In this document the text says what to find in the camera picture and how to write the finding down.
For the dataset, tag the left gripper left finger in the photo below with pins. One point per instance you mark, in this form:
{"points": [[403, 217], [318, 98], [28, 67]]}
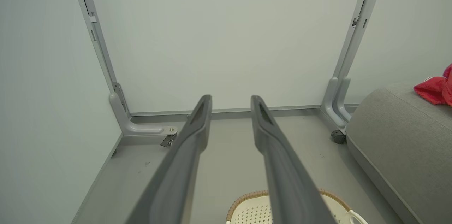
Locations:
{"points": [[176, 174]]}

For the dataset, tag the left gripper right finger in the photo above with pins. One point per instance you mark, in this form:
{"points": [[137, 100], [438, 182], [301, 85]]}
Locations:
{"points": [[286, 181]]}

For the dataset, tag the red clothing with white trim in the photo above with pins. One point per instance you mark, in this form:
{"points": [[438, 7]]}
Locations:
{"points": [[436, 89]]}

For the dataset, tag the white perforated basket woven rim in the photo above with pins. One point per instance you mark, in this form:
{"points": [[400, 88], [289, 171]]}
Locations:
{"points": [[250, 213]]}

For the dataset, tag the black caster wheel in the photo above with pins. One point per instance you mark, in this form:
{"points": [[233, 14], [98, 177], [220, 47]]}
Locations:
{"points": [[338, 136]]}

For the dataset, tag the grey fabric sofa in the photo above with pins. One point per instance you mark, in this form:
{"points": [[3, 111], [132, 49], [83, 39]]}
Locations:
{"points": [[406, 146]]}

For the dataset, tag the grey partition bottom rail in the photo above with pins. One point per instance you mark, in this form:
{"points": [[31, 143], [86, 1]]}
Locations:
{"points": [[233, 110]]}

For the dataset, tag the grey partition post with foot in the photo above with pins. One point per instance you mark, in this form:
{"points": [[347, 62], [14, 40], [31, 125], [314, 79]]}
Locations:
{"points": [[339, 89], [118, 105]]}

